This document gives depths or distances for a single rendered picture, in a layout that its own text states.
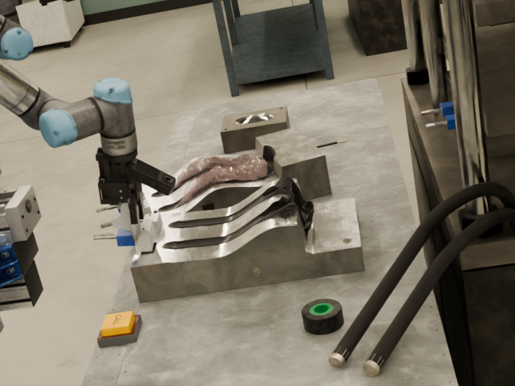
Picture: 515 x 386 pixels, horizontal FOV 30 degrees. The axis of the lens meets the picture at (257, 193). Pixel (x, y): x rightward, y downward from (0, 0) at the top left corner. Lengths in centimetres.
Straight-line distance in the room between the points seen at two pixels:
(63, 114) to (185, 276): 45
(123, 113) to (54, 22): 669
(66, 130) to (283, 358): 61
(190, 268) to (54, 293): 212
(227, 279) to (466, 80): 66
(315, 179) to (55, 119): 79
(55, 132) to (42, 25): 677
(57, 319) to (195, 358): 209
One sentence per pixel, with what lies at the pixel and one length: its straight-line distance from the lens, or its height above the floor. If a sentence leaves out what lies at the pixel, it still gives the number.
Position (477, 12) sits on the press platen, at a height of 127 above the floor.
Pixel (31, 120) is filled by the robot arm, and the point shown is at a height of 124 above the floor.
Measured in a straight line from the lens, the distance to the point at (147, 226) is 214.
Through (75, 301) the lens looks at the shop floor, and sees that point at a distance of 405.
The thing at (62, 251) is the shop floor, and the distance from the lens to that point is 454.
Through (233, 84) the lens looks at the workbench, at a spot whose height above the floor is 8.
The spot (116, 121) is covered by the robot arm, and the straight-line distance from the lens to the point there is 198.
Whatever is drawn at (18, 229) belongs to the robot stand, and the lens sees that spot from 235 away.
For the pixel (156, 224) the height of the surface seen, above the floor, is 91.
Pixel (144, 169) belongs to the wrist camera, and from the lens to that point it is 205.
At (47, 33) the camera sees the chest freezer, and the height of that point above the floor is 16.
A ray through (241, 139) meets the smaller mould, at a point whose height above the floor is 84.
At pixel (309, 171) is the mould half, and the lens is 244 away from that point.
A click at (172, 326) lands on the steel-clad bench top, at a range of 202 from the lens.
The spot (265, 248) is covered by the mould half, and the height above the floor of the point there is 89.
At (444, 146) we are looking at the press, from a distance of 272.
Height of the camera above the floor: 179
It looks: 23 degrees down
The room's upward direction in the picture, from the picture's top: 11 degrees counter-clockwise
